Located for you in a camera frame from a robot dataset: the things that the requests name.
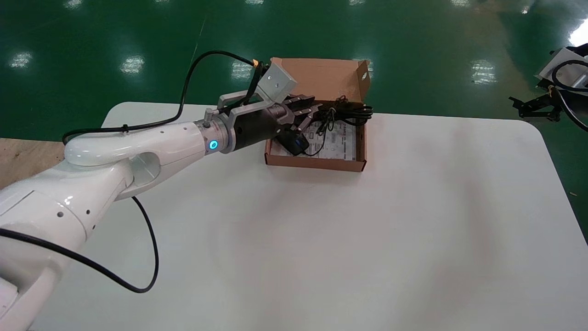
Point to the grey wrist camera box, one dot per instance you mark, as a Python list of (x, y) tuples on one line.
[(562, 64), (275, 82)]

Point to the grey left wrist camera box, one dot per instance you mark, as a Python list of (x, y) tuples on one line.
[(275, 82)]

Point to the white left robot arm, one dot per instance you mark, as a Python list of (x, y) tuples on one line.
[(115, 156)]

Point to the white printed instruction sheet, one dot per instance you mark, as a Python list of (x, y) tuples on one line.
[(340, 140)]

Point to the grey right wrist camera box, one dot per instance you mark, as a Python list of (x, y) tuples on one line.
[(562, 64)]

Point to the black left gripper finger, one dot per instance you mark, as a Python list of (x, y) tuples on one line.
[(307, 123), (301, 103)]

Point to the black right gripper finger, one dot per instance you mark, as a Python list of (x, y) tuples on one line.
[(537, 108)]

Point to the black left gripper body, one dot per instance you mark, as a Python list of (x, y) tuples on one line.
[(257, 128)]

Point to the open brown cardboard box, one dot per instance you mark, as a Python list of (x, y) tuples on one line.
[(321, 76)]

